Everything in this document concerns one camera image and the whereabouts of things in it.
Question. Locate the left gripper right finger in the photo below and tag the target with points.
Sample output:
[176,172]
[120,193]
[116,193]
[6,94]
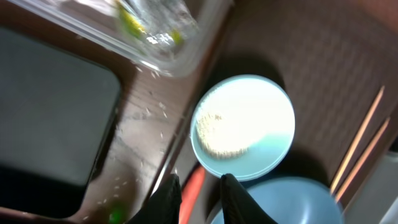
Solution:
[238,206]

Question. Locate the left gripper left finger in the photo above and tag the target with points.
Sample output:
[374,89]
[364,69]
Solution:
[163,206]

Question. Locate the orange carrot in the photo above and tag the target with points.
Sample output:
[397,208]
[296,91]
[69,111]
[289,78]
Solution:
[190,194]

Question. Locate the large blue plate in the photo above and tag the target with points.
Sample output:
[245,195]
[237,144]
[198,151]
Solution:
[291,200]

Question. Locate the yellow green wrapper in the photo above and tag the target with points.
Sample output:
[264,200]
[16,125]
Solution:
[129,20]

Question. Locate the grey plastic dishwasher rack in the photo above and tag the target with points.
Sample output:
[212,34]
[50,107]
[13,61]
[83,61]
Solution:
[376,201]

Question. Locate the small blue rice dish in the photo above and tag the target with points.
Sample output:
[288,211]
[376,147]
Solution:
[244,125]

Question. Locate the right wooden chopstick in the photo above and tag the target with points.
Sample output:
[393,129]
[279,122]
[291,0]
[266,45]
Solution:
[360,162]

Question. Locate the wooden chopstick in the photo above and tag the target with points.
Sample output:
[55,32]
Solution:
[356,141]
[360,162]

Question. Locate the black tray bin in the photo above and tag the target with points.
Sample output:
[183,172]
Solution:
[56,112]

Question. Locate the clear plastic bin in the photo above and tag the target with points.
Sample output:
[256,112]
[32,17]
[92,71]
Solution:
[98,21]

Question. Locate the left wooden chopstick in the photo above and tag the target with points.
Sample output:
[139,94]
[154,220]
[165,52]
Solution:
[356,141]

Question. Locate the brown serving tray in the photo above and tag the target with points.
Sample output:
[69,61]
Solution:
[331,57]

